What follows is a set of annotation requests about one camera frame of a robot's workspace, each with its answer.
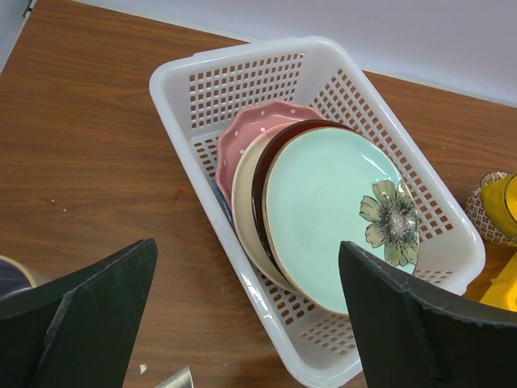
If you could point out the dark bottom plate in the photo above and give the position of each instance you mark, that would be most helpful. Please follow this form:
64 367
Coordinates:
263 165

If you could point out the white plastic basket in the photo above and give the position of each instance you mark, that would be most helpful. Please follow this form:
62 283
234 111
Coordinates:
197 98

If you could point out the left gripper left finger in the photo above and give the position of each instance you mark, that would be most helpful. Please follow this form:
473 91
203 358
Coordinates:
80 329

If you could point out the cream pink floral plate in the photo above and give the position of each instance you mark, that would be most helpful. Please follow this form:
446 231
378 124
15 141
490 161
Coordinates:
242 209

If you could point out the woven coaster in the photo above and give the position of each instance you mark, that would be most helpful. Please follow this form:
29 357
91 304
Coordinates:
476 212

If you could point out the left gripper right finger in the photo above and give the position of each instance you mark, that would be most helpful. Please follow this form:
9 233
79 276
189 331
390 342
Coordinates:
414 334

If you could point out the pink beige mug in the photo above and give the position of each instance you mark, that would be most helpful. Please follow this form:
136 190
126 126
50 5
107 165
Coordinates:
14 278

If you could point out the pale green bottom plate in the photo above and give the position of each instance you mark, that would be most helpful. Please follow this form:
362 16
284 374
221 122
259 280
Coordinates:
330 185

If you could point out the pink polka dot plate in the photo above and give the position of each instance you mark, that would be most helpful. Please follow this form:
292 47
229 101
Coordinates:
248 124

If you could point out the yellow mug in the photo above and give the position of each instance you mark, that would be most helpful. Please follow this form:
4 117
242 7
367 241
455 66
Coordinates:
498 196

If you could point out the blue polka dot plate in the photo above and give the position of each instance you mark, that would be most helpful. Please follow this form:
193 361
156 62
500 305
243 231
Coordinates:
223 203

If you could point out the yellow plastic tray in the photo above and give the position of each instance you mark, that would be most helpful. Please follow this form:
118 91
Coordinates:
502 292

